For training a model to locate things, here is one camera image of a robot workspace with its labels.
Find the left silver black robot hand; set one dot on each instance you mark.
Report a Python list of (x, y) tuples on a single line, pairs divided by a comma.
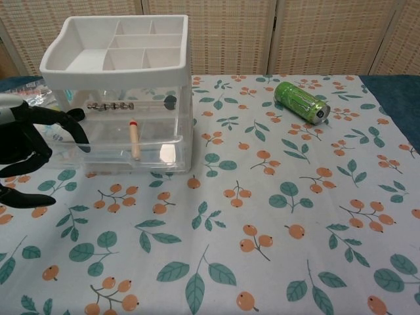
[(19, 141)]

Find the floral fruit print tablecloth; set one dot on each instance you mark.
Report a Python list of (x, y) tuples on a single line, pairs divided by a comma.
[(229, 213)]

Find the clear plastic drawer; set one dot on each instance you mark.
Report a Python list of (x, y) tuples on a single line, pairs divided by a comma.
[(186, 131), (138, 168), (157, 151)]

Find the white drawer organizer with tray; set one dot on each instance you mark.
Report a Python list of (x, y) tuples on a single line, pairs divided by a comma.
[(82, 62)]

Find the black round cap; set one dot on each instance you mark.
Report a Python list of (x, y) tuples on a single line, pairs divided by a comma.
[(78, 114)]

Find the wooden stick with red band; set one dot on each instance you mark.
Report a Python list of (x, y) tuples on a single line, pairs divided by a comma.
[(134, 141)]

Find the teal snack packet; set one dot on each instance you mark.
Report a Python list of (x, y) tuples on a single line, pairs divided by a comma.
[(29, 93)]

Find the dark grey round disc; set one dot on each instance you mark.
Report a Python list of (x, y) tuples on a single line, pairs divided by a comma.
[(170, 103)]

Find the woven bamboo folding screen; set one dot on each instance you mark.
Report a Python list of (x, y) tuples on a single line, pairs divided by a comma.
[(295, 36)]

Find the green energy drink can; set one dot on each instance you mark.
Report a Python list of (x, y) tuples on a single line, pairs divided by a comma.
[(298, 101)]

